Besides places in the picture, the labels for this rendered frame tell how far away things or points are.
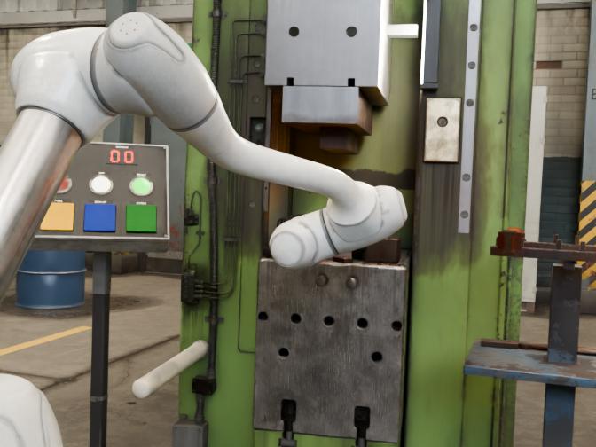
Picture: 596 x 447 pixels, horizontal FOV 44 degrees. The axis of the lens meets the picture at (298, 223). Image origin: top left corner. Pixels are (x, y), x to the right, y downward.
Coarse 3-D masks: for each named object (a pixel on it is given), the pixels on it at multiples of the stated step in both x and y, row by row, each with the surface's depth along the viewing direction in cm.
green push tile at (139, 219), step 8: (128, 208) 184; (136, 208) 185; (144, 208) 186; (152, 208) 186; (128, 216) 184; (136, 216) 184; (144, 216) 185; (152, 216) 185; (128, 224) 183; (136, 224) 183; (144, 224) 184; (152, 224) 184; (136, 232) 183; (144, 232) 183; (152, 232) 184
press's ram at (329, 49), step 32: (288, 0) 191; (320, 0) 190; (352, 0) 188; (384, 0) 194; (288, 32) 192; (320, 32) 190; (352, 32) 189; (384, 32) 198; (416, 32) 204; (288, 64) 192; (320, 64) 190; (352, 64) 189; (384, 64) 204; (384, 96) 209
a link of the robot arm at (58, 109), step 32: (64, 32) 115; (96, 32) 112; (32, 64) 113; (64, 64) 110; (32, 96) 109; (64, 96) 109; (96, 96) 111; (32, 128) 108; (64, 128) 110; (96, 128) 115; (0, 160) 106; (32, 160) 106; (64, 160) 110; (0, 192) 103; (32, 192) 105; (0, 224) 101; (32, 224) 105; (0, 256) 101; (0, 288) 101
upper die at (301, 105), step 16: (288, 96) 192; (304, 96) 192; (320, 96) 191; (336, 96) 190; (352, 96) 189; (288, 112) 193; (304, 112) 192; (320, 112) 191; (336, 112) 190; (352, 112) 189; (368, 112) 217; (304, 128) 209; (352, 128) 203; (368, 128) 219
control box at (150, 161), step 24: (96, 144) 191; (120, 144) 193; (72, 168) 187; (96, 168) 188; (120, 168) 190; (144, 168) 192; (168, 168) 193; (72, 192) 184; (96, 192) 185; (120, 192) 187; (168, 192) 190; (120, 216) 184; (168, 216) 187; (48, 240) 179; (72, 240) 180; (96, 240) 181; (120, 240) 182; (144, 240) 183; (168, 240) 185
